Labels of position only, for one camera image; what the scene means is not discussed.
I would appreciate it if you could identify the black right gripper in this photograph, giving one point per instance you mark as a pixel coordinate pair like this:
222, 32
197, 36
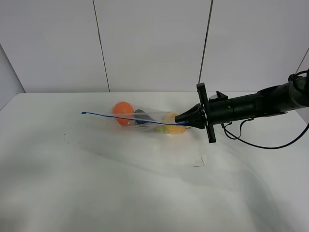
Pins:
207, 114

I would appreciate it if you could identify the clear blue-zip plastic bag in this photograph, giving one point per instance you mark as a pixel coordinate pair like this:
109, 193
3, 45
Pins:
157, 115

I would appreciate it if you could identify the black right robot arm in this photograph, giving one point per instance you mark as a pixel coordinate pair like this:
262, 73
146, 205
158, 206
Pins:
272, 101

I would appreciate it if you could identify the yellow fruit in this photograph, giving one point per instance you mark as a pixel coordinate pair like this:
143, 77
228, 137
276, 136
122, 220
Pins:
174, 129

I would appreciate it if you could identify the green fruit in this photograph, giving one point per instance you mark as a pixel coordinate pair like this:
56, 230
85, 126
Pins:
161, 129

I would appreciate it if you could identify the dark purple eggplant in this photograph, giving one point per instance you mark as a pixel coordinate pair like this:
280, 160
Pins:
141, 117

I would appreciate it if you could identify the orange fruit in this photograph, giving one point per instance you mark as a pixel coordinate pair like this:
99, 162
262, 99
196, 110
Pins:
123, 111

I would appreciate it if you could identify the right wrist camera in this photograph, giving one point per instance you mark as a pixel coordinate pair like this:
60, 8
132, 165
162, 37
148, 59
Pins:
218, 97

